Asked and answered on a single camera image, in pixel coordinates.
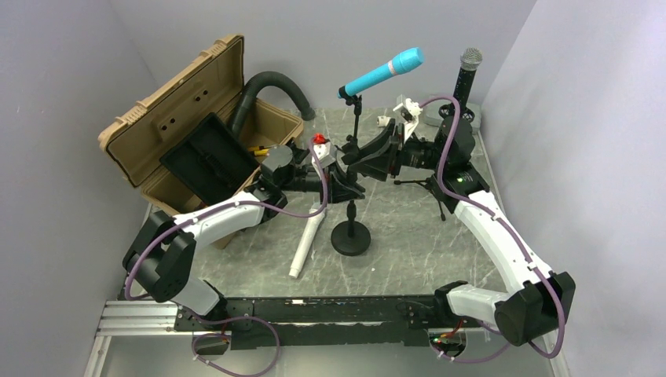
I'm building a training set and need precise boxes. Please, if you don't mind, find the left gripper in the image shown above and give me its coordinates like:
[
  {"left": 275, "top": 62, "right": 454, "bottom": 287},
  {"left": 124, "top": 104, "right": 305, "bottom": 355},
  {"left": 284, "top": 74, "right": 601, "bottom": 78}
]
[{"left": 280, "top": 160, "right": 365, "bottom": 208}]

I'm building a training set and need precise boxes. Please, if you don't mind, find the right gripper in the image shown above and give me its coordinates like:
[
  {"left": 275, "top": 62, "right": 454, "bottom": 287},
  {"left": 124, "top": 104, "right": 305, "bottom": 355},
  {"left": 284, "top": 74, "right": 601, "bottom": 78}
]
[{"left": 349, "top": 119, "right": 448, "bottom": 181}]

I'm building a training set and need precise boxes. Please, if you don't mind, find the white microphone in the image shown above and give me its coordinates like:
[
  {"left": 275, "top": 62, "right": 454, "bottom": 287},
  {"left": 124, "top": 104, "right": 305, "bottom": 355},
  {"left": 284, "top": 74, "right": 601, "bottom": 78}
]
[{"left": 289, "top": 210, "right": 326, "bottom": 279}]

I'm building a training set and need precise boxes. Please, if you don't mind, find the black round-base mic stand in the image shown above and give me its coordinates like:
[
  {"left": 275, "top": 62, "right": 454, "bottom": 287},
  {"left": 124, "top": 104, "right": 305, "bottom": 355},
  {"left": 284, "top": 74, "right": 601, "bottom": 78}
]
[{"left": 331, "top": 136, "right": 371, "bottom": 257}]

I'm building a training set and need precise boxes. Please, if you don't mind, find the white pipe elbow fitting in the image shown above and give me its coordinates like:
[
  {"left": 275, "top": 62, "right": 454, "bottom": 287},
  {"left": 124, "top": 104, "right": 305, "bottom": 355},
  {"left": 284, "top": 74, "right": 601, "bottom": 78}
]
[{"left": 377, "top": 115, "right": 393, "bottom": 127}]

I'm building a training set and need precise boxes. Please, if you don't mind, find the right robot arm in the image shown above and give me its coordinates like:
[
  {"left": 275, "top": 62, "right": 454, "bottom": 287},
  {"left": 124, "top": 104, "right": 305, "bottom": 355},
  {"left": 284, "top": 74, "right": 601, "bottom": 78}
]
[{"left": 342, "top": 115, "right": 576, "bottom": 358}]

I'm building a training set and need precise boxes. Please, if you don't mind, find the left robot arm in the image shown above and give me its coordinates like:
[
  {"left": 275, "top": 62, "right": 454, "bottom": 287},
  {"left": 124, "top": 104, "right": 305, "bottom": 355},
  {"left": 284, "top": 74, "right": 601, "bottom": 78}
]
[{"left": 123, "top": 141, "right": 365, "bottom": 330}]

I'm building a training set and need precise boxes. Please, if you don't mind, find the black tripod stand centre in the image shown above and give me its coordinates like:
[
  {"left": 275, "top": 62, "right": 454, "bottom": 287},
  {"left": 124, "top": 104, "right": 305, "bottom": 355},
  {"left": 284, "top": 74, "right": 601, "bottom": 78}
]
[{"left": 342, "top": 94, "right": 362, "bottom": 154}]

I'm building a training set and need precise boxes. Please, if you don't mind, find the black tripod stand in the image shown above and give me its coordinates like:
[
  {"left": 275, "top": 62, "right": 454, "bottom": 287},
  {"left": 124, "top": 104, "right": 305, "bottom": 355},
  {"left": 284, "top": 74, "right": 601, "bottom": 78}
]
[
  {"left": 342, "top": 94, "right": 362, "bottom": 154},
  {"left": 393, "top": 103, "right": 478, "bottom": 222}
]

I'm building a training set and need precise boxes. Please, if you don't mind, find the cyan blue microphone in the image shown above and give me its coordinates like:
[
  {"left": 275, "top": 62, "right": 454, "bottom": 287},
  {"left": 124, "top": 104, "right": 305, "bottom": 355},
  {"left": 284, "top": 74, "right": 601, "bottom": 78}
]
[{"left": 338, "top": 47, "right": 424, "bottom": 99}]

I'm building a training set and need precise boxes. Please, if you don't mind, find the black tripod stand right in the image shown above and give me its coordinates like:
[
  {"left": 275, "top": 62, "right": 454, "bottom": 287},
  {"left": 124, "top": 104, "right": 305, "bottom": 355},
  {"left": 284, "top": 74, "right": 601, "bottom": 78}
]
[{"left": 393, "top": 103, "right": 478, "bottom": 222}]

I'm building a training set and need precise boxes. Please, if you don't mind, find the black glitter microphone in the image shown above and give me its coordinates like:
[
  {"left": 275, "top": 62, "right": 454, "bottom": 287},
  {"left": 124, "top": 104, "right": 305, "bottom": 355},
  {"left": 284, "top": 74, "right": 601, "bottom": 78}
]
[{"left": 453, "top": 47, "right": 483, "bottom": 117}]

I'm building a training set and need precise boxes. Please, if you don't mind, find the grey plastic case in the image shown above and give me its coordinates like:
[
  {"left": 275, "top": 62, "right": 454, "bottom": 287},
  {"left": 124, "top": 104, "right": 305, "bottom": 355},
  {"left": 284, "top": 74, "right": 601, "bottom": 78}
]
[{"left": 421, "top": 101, "right": 481, "bottom": 132}]

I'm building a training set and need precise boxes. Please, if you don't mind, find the black tray insert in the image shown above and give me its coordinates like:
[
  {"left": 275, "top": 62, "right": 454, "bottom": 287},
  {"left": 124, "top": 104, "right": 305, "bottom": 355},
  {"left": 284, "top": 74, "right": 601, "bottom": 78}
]
[{"left": 159, "top": 113, "right": 259, "bottom": 205}]

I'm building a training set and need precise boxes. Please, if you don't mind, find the tan plastic tool case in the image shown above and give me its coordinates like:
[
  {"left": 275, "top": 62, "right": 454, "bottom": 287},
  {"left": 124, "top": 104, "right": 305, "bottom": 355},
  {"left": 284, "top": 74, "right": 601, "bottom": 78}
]
[{"left": 98, "top": 34, "right": 305, "bottom": 249}]

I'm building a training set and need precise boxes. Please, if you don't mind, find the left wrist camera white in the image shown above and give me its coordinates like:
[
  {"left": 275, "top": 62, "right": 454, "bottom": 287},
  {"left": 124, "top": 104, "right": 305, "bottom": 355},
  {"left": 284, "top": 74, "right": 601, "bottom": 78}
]
[{"left": 313, "top": 134, "right": 336, "bottom": 168}]

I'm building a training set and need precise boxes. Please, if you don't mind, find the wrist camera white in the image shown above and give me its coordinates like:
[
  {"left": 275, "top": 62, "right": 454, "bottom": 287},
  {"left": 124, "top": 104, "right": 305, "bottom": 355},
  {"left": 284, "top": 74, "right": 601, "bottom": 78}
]
[
  {"left": 313, "top": 134, "right": 336, "bottom": 168},
  {"left": 393, "top": 94, "right": 423, "bottom": 140}
]

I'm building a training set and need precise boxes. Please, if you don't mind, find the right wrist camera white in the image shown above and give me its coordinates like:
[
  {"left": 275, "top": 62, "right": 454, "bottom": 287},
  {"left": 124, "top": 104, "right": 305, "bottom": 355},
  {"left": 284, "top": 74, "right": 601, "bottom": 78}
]
[{"left": 393, "top": 94, "right": 423, "bottom": 140}]

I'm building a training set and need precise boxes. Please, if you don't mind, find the yellow handled tool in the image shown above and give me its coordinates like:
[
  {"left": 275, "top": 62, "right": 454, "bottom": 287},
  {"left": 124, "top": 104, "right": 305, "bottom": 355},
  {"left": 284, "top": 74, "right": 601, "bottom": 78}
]
[{"left": 247, "top": 145, "right": 273, "bottom": 157}]

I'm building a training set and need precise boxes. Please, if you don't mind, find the black corrugated hose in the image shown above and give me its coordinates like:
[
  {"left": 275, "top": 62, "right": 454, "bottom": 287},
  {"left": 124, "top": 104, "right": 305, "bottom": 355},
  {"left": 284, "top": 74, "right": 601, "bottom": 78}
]
[{"left": 229, "top": 71, "right": 317, "bottom": 140}]

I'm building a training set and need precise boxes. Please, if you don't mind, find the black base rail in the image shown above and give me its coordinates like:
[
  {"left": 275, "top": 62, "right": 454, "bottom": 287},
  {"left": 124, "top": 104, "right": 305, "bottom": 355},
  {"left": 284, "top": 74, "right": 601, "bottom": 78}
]
[{"left": 173, "top": 295, "right": 480, "bottom": 350}]

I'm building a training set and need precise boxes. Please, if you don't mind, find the aluminium frame rail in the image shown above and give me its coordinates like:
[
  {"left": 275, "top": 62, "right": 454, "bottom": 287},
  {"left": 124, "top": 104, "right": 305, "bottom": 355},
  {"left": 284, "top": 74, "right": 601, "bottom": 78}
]
[{"left": 86, "top": 300, "right": 569, "bottom": 376}]

